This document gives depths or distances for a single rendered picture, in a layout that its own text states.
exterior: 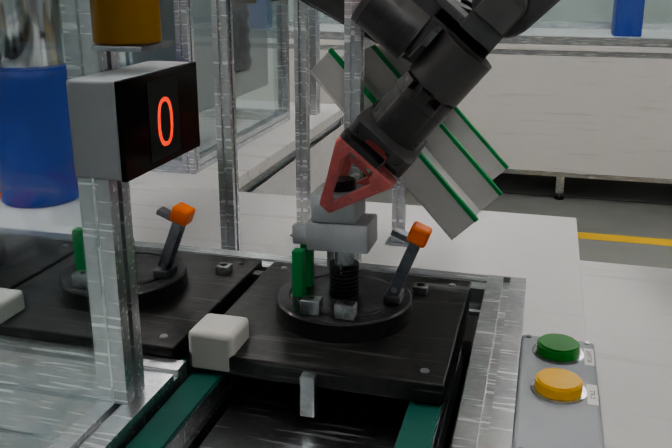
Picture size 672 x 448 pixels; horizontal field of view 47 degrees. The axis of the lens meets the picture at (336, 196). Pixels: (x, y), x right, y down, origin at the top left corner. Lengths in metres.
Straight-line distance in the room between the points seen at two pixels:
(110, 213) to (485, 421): 0.35
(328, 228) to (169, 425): 0.24
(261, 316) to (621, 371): 0.44
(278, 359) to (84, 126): 0.29
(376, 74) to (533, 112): 3.56
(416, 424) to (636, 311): 0.55
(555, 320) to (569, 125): 3.59
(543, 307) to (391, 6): 0.57
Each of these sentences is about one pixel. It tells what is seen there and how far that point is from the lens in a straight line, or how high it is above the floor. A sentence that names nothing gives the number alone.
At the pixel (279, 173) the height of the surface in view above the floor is 0.80.
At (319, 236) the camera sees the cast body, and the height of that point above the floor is 1.06.
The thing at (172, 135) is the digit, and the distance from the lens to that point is 0.61.
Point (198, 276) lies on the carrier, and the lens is 0.92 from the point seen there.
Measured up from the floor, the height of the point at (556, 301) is 0.86.
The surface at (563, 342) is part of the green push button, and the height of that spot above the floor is 0.97.
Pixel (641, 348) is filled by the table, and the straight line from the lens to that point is 1.05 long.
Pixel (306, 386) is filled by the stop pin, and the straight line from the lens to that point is 0.71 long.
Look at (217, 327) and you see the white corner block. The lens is 0.74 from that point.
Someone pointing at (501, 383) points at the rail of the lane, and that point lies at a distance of 0.72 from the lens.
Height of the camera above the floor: 1.31
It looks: 16 degrees down
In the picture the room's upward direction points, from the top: straight up
